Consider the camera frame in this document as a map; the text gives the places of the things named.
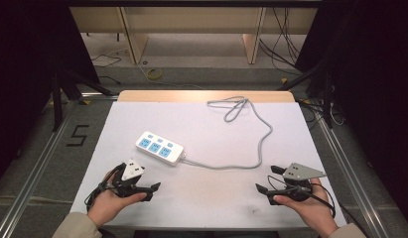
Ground person's right hand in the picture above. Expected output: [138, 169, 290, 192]
[273, 178, 339, 238]

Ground black metal stand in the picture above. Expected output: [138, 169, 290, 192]
[276, 59, 336, 130]
[50, 63, 115, 133]

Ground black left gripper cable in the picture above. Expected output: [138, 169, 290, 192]
[83, 163, 127, 212]

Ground light wooden desk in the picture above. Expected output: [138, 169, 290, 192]
[69, 6, 319, 65]

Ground person's left hand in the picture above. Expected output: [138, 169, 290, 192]
[86, 171, 148, 228]

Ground grey power strip cable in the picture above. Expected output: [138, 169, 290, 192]
[181, 95, 274, 171]

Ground yellow tape roll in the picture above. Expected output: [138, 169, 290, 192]
[145, 66, 164, 81]

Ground thin black floor cable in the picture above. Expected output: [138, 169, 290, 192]
[89, 54, 123, 69]

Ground black floor cable bundle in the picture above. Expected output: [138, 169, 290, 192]
[258, 7, 305, 76]

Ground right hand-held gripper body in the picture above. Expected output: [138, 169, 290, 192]
[273, 162, 328, 203]

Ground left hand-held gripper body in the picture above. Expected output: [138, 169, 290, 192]
[110, 158, 150, 199]

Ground dark curtain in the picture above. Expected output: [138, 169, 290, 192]
[295, 0, 408, 229]
[0, 0, 101, 186]

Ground white blue power strip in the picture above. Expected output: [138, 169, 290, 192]
[135, 131, 186, 167]

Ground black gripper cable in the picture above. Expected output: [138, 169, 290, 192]
[83, 163, 127, 212]
[266, 175, 337, 219]

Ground tangled cables beside stand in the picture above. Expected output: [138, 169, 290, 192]
[298, 97, 345, 131]

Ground aluminium floor rail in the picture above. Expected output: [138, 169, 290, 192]
[314, 113, 393, 238]
[0, 98, 80, 238]

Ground pale floor cable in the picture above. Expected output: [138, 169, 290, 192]
[137, 60, 207, 91]

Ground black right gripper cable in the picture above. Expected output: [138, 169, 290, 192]
[266, 175, 337, 219]

